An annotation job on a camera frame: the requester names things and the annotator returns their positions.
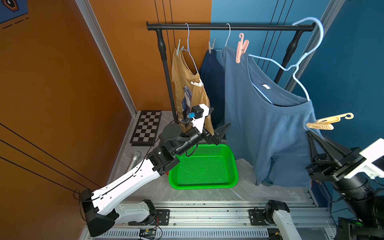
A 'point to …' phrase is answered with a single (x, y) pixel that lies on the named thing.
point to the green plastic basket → (204, 167)
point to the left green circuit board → (147, 233)
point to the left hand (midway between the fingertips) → (220, 114)
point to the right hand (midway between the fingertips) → (307, 131)
